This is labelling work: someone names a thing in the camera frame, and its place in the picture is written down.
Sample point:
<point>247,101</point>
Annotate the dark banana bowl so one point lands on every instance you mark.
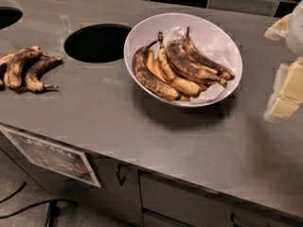
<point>192,50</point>
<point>189,69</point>

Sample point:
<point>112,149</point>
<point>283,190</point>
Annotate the white paper bowl liner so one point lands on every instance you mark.
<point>217,46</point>

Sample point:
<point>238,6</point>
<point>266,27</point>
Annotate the black cabinet handle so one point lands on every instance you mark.
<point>121,179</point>

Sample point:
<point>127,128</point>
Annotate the yellow banana under bunch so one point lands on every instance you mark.
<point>153,65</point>

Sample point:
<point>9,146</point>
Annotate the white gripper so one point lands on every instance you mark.
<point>296,32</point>

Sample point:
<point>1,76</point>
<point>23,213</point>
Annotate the black drawer handle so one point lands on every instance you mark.
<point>233,221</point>

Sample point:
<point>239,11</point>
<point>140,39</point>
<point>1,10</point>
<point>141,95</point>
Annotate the landfill sign label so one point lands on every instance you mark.
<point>53,156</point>

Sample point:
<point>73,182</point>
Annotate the spotted banana on counter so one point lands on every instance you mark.
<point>13,75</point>

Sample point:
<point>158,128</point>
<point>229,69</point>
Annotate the spotted banana middle bowl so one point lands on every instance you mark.
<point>185,86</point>

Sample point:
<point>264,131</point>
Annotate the dark banana on counter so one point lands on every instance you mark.
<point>34,73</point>

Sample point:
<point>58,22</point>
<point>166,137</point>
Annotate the grey cabinet drawer front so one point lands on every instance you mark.
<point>199,208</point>

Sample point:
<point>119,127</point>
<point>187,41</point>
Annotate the spotted banana front left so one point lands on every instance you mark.
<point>150,81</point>

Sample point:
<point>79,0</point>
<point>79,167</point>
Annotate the banana at left edge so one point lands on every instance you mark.
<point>4,62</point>

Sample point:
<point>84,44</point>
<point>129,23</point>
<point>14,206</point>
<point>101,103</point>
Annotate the white bowl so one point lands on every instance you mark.
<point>174,26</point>

